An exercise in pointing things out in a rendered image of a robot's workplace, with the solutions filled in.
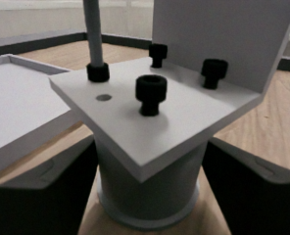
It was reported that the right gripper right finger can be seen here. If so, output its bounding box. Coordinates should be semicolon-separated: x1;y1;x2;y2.
202;136;290;235

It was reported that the black screw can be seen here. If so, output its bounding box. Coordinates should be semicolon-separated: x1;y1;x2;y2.
148;44;168;69
135;74;168;117
201;59;228;90
86;63;110;82

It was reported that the white shallow tray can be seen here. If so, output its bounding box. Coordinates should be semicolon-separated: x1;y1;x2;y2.
0;54;80;171

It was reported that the grey cylinder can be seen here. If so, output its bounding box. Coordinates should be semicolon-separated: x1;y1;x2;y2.
94;135;214;232

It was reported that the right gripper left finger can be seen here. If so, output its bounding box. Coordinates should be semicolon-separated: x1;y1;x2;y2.
0;134;98;235

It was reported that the white bracket with holes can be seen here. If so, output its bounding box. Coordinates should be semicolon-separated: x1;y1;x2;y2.
48;0;290;183

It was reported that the red screwdriver handle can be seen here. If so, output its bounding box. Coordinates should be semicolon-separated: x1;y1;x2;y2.
82;0;104;67

